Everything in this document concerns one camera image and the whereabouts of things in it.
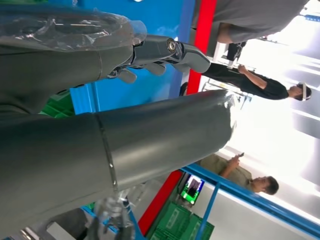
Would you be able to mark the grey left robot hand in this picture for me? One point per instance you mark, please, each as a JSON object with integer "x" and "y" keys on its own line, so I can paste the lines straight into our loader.
{"x": 149, "y": 142}

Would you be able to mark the blue metal shelf rack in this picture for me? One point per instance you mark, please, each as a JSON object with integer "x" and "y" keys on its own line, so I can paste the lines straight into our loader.
{"x": 137, "y": 96}

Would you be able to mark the red barrier belt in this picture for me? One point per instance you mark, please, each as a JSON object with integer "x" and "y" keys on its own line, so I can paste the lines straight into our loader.
{"x": 202, "y": 39}
{"x": 160, "y": 202}

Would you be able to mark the lit monitor screen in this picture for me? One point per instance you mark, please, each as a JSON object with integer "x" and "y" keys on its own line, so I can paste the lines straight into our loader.
{"x": 192, "y": 188}

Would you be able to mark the green folded plastic crate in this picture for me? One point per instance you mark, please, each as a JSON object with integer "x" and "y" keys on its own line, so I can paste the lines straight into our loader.
{"x": 60, "y": 107}
{"x": 170, "y": 222}
{"x": 192, "y": 228}

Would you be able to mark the person holding phone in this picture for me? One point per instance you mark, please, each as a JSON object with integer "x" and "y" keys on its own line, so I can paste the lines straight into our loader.
{"x": 237, "y": 174}

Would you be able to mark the standing person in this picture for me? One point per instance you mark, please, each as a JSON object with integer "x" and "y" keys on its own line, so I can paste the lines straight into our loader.
{"x": 263, "y": 87}

